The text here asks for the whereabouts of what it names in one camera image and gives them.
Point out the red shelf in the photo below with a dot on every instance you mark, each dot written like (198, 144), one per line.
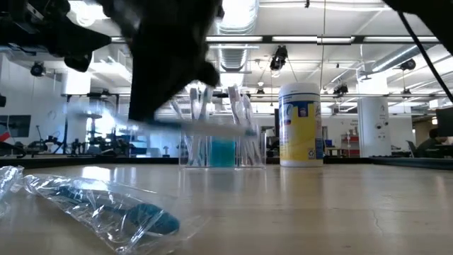
(350, 140)

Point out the person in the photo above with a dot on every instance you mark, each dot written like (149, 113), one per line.
(428, 145)

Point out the cluttered background workbench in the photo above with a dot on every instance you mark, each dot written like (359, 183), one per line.
(106, 147)

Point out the white round column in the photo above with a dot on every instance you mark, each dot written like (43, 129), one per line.
(76, 86)
(373, 117)

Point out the black aluminium table frame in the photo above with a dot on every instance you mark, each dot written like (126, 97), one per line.
(106, 161)

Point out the small blue mouthwash bottle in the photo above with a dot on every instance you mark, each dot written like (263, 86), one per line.
(216, 154)
(229, 154)

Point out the black overhead rig bar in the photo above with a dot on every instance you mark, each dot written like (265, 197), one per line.
(267, 39)

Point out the slanted silver duct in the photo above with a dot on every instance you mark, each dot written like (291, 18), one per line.
(396, 58)

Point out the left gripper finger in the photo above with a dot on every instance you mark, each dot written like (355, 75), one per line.
(88, 39)

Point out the silver ventilation duct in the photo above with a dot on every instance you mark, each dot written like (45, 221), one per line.
(237, 56)

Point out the black ceiling spotlight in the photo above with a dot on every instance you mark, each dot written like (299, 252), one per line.
(279, 58)
(407, 64)
(341, 90)
(37, 69)

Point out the clear acrylic organizer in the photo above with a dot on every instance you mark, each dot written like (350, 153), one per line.
(262, 152)

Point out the yellow wipes canister white lid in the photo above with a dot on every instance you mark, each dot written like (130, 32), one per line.
(299, 134)

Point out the dark wall screen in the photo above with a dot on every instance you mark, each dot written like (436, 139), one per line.
(16, 125)

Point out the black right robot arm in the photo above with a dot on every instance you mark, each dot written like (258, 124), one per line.
(435, 17)

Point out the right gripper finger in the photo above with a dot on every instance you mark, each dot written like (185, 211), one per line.
(148, 99)

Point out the dark desk monitor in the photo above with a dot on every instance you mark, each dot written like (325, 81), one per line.
(445, 122)

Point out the maroon toothbrush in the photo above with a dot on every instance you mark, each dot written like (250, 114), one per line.
(233, 102)

